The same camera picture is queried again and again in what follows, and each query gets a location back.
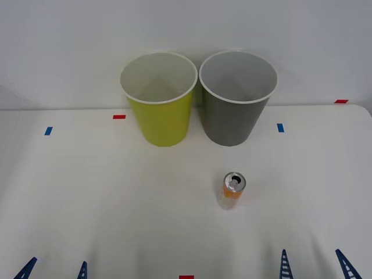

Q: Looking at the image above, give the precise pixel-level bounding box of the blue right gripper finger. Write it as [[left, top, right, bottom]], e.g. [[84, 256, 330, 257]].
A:
[[280, 249, 292, 279], [335, 248, 363, 279]]

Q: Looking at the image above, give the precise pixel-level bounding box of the orange and white drink can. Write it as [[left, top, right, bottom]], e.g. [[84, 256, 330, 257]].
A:
[[219, 171, 247, 211]]

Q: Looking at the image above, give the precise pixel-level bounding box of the yellow-green plastic bin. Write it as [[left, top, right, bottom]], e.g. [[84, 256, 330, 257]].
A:
[[120, 51, 199, 148]]

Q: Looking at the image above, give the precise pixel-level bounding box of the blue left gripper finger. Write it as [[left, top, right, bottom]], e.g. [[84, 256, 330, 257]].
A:
[[13, 256, 38, 279], [76, 260, 88, 279]]

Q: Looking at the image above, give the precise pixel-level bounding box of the grey plastic bin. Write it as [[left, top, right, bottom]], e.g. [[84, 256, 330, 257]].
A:
[[198, 50, 278, 147]]

